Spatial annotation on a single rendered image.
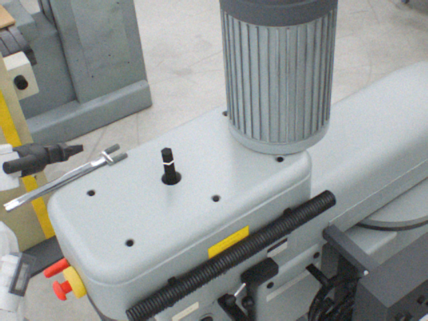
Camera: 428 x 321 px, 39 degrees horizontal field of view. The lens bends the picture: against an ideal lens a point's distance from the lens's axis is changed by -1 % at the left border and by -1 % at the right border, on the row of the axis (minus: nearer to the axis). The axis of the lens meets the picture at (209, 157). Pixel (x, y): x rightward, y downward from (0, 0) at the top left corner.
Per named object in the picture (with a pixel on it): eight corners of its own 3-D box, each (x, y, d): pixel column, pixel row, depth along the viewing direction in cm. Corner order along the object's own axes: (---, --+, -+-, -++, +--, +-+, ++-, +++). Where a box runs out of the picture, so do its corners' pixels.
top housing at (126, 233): (116, 338, 107) (97, 286, 96) (55, 245, 124) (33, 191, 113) (319, 213, 125) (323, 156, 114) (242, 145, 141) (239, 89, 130)
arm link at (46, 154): (43, 169, 188) (13, 178, 178) (38, 138, 187) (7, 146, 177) (73, 168, 181) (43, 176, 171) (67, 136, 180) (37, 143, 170)
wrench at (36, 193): (9, 217, 109) (8, 214, 108) (2, 204, 111) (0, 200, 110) (128, 156, 118) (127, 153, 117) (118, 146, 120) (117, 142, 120)
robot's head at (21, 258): (-14, 287, 130) (4, 291, 125) (-2, 249, 133) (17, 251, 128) (11, 295, 135) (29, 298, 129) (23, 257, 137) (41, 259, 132)
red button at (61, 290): (62, 307, 112) (57, 294, 109) (53, 292, 114) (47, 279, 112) (78, 297, 113) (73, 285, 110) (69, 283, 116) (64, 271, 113)
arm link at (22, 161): (19, 182, 177) (-13, 191, 168) (12, 145, 176) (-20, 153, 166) (46, 180, 171) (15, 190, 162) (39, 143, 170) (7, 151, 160)
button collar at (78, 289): (80, 305, 113) (73, 286, 109) (67, 283, 117) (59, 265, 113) (89, 299, 114) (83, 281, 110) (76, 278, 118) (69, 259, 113)
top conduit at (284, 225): (136, 332, 103) (133, 321, 101) (124, 315, 106) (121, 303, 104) (336, 208, 120) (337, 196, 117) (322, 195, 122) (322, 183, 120)
